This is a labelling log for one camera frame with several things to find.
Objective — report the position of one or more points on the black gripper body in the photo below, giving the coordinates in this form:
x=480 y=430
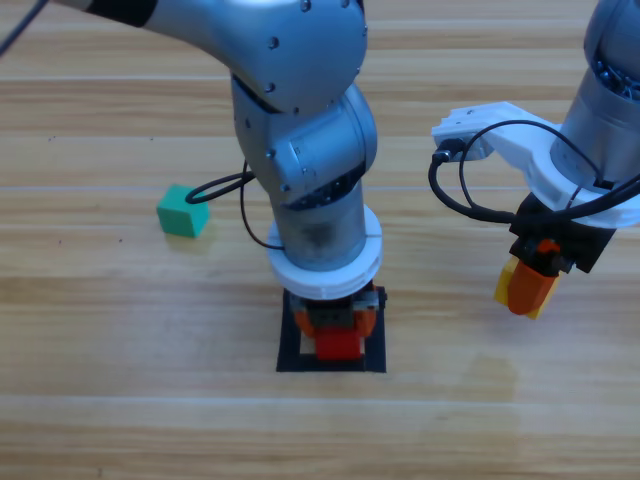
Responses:
x=330 y=312
x=585 y=245

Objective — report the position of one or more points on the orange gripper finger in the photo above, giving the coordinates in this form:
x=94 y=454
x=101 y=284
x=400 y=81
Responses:
x=366 y=322
x=530 y=290
x=306 y=325

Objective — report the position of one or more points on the yellow wooden cube block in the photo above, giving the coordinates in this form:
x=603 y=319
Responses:
x=502 y=287

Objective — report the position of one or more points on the red wooden cube block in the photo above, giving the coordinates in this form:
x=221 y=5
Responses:
x=337 y=345

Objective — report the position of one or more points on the green wooden cube block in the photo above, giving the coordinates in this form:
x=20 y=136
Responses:
x=180 y=220

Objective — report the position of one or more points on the black tape square outline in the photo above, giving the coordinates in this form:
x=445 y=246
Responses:
x=330 y=367

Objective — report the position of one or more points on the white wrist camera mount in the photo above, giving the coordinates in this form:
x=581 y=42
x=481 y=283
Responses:
x=505 y=130

